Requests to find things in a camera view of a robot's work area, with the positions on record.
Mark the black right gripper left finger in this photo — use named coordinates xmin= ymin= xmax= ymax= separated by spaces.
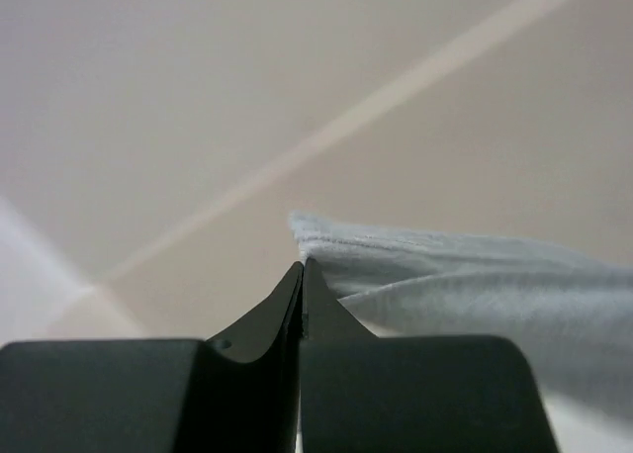
xmin=1 ymin=263 xmax=303 ymax=452

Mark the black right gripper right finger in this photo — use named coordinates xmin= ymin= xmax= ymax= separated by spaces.
xmin=299 ymin=259 xmax=558 ymax=453

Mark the grey tank top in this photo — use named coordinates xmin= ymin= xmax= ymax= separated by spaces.
xmin=289 ymin=213 xmax=632 ymax=418

